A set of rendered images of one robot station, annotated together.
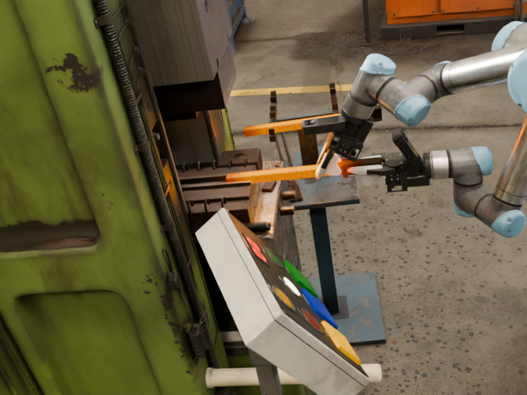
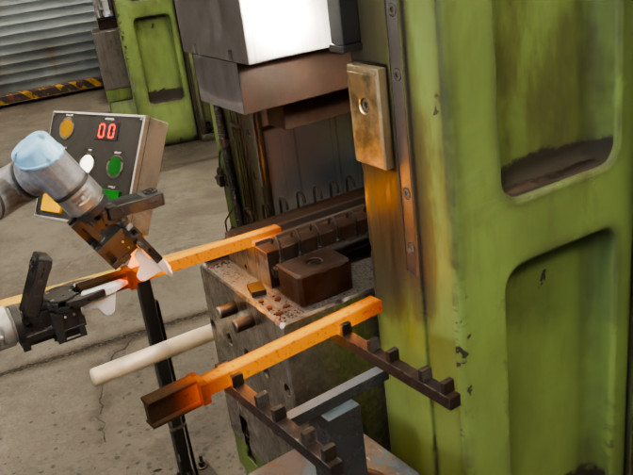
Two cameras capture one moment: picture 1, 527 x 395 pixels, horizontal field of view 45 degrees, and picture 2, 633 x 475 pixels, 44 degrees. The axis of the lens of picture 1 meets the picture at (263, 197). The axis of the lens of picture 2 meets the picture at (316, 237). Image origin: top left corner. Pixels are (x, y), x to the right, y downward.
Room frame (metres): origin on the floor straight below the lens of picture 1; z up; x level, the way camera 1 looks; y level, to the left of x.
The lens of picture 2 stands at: (2.70, -0.84, 1.60)
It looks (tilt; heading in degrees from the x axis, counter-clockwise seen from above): 23 degrees down; 140
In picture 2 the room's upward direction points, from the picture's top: 7 degrees counter-clockwise
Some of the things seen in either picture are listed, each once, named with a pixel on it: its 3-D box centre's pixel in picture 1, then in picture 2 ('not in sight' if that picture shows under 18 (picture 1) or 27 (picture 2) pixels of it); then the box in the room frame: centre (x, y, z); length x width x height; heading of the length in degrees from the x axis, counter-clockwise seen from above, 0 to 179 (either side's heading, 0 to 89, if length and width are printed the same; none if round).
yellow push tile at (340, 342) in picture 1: (339, 343); (55, 198); (0.82, -0.09, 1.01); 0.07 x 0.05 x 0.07; 13
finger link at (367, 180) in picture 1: (365, 176); not in sight; (1.39, -0.28, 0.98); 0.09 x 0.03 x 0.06; 81
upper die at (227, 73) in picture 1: (146, 82); (311, 61); (1.50, 0.23, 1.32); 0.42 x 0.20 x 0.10; 78
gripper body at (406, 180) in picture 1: (406, 170); (48, 317); (1.39, -0.38, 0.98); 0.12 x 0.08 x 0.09; 78
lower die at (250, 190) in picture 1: (179, 200); (331, 225); (1.50, 0.23, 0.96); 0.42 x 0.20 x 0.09; 78
